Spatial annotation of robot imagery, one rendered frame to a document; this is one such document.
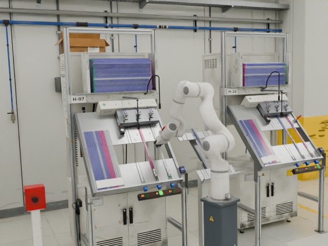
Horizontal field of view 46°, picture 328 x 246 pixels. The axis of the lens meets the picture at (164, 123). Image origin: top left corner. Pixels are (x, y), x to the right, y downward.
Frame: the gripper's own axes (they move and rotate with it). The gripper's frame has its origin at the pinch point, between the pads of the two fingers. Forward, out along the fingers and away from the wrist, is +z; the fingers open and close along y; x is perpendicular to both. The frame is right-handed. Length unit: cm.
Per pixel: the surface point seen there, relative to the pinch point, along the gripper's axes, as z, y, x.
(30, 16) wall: 80, 71, -198
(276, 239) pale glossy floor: 41, -108, 88
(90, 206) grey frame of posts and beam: 2, 62, 40
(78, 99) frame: 1, 56, -46
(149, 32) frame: -25, -7, -92
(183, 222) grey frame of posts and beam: 14, -10, 61
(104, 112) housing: 4, 37, -34
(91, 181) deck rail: -5, 60, 24
